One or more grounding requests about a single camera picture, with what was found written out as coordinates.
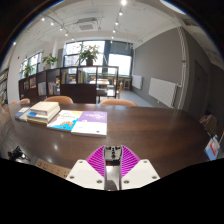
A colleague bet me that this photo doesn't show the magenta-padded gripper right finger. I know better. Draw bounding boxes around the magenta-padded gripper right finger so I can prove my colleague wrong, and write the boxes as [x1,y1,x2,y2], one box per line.
[120,145,161,190]

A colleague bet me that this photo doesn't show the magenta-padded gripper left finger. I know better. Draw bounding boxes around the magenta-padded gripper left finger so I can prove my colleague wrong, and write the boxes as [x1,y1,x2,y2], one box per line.
[65,145,106,191]

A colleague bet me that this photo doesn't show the purple cover book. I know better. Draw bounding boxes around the purple cover book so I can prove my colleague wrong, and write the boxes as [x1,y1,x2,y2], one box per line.
[70,110,108,138]

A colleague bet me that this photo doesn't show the blue and yellow illustrated book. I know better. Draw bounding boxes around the blue and yellow illustrated book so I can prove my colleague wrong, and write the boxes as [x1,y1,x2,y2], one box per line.
[46,109,83,133]

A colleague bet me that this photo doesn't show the blue-covered thick book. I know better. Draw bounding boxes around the blue-covered thick book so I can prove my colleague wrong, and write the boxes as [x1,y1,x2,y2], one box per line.
[26,107,62,126]

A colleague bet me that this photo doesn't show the blue box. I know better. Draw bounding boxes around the blue box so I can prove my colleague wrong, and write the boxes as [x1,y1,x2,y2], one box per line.
[204,134,221,161]

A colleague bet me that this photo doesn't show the dark low shelf unit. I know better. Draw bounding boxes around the dark low shelf unit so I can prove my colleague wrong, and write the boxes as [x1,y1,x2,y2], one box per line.
[18,65,120,104]

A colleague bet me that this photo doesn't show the thin white book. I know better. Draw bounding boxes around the thin white book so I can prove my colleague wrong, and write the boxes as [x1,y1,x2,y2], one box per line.
[19,109,33,123]

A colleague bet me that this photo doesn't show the thin blue book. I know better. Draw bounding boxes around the thin blue book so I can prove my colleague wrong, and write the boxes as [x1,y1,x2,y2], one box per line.
[14,107,30,120]

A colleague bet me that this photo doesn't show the grey door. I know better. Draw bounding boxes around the grey door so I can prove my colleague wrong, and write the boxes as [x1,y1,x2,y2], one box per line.
[191,61,209,111]

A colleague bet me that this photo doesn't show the large multi-pane window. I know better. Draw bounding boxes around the large multi-pane window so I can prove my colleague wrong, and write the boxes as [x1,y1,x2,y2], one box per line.
[63,40,133,77]

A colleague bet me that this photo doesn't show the small potted plant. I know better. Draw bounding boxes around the small potted plant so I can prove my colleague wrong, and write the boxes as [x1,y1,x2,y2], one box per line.
[20,63,35,79]

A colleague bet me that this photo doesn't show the medium potted plant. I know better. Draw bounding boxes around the medium potted plant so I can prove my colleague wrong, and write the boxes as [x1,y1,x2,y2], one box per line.
[41,53,59,70]

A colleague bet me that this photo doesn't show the large potted plant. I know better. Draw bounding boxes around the large potted plant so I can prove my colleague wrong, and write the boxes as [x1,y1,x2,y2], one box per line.
[78,44,101,67]

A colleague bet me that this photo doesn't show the small side window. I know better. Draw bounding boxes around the small side window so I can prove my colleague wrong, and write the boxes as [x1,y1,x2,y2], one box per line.
[19,52,43,79]

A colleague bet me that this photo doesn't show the ceiling air conditioner unit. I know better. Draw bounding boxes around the ceiling air conditioner unit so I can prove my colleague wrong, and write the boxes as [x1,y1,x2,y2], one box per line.
[73,18,100,33]

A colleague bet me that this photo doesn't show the round white ceiling lamps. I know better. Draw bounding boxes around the round white ceiling lamps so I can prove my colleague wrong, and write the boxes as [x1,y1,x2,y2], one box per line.
[159,0,186,14]

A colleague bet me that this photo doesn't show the ceiling spot lights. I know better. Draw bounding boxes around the ceiling spot lights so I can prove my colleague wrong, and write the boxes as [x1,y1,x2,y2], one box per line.
[13,0,129,46]

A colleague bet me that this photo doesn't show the large white wall radiator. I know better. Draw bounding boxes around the large white wall radiator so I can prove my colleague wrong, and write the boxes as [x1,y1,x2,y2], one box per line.
[148,77,178,108]

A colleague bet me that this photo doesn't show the small white wall radiator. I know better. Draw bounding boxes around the small white wall radiator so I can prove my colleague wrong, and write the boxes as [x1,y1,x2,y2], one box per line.
[131,74,143,90]

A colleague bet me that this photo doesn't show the white vertical wall pipe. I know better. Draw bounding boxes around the white vertical wall pipe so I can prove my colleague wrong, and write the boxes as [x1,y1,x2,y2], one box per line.
[178,28,188,111]

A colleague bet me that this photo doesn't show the tall wall bookshelf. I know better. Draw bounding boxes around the tall wall bookshelf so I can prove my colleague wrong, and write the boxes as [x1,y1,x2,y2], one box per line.
[0,68,9,107]

